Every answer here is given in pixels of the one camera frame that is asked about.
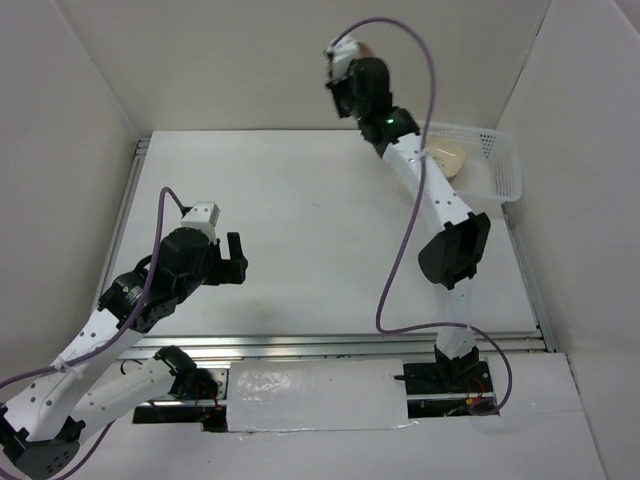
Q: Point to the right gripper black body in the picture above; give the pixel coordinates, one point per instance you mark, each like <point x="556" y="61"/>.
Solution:
<point x="347" y="103"/>

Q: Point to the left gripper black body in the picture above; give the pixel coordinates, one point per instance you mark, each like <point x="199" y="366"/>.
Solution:
<point x="215" y="271"/>

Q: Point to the brown panda plate back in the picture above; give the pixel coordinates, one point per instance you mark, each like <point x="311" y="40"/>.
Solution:
<point x="366" y="50"/>

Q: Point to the cream panda plate back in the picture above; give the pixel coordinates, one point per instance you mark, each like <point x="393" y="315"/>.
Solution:
<point x="448" y="156"/>

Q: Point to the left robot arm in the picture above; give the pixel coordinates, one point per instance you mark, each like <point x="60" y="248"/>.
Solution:
<point x="43" y="427"/>

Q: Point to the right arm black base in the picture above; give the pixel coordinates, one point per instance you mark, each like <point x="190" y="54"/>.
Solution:
<point x="448" y="387"/>

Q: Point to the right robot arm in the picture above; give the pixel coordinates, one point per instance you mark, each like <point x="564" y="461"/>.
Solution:
<point x="458" y="236"/>

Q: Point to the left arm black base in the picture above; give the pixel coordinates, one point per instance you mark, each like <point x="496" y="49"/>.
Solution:
<point x="203" y="403"/>

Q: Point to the white plastic basket bin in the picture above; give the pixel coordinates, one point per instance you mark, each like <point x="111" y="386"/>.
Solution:
<point x="492" y="168"/>

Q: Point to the white taped cover panel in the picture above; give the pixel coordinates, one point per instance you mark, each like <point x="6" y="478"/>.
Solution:
<point x="327" y="395"/>

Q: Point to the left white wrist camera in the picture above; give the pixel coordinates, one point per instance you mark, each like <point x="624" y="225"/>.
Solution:
<point x="203" y="216"/>

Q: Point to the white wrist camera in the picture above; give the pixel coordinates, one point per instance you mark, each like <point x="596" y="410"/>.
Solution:
<point x="340" y="56"/>
<point x="203" y="216"/>

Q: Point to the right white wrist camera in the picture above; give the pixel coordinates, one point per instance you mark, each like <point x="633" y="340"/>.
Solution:
<point x="340" y="56"/>

